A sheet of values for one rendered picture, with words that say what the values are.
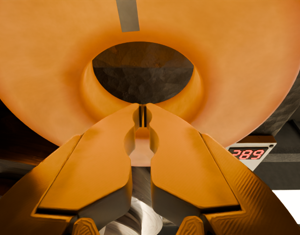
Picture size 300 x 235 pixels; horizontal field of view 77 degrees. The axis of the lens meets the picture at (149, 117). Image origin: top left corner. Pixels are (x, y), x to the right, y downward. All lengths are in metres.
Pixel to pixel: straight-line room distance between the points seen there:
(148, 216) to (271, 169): 8.99
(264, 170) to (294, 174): 1.11
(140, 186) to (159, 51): 0.18
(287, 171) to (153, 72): 9.33
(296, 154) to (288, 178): 3.04
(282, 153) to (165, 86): 5.95
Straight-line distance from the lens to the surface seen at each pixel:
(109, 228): 0.29
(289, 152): 6.33
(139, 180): 0.28
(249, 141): 0.43
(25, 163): 0.20
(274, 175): 9.13
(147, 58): 0.21
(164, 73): 0.28
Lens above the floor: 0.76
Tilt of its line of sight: 47 degrees up
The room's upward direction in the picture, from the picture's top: 179 degrees counter-clockwise
